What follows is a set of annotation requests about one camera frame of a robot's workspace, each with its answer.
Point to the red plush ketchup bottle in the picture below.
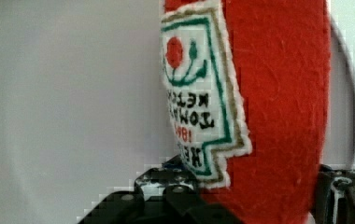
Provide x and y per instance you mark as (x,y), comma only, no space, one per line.
(247,85)

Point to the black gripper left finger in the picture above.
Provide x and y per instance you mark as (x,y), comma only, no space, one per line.
(160,199)

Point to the lilac round plate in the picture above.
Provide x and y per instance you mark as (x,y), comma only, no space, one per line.
(83,107)

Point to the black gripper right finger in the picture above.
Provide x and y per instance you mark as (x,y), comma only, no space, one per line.
(334,201)

